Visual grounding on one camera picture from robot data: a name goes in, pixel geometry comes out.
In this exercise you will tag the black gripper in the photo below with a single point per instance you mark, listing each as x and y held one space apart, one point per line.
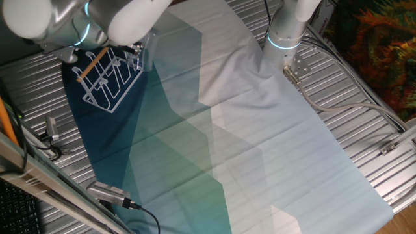
135 49

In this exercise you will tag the clear plastic cup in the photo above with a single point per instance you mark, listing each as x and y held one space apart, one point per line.
143 52

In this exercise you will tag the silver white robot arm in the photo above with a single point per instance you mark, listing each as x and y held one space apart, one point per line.
130 19

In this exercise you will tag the black clamp tool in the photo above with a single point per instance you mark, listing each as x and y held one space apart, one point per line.
66 151

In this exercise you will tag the teal white gradient tablecloth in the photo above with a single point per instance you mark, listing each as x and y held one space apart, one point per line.
243 146

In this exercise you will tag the orange tube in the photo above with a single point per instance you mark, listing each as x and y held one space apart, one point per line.
6 122

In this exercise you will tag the cardboard box red print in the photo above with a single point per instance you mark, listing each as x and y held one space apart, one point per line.
321 19

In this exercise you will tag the black keyboard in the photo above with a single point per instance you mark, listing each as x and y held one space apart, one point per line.
16 211

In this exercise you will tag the orange green patterned fabric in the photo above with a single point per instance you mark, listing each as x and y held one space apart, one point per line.
373 39

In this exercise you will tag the white metal bar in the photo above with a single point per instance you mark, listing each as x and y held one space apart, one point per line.
406 136

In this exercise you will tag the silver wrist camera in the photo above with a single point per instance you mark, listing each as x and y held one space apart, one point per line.
61 53

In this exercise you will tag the silver exterior camera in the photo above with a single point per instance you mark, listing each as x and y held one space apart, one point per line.
107 193
52 128

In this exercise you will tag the aluminium frame rail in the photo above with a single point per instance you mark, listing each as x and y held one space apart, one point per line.
48 182

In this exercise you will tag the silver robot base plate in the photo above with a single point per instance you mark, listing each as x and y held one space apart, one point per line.
300 65

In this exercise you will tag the small metal table bracket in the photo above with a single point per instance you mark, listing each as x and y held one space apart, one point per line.
388 148

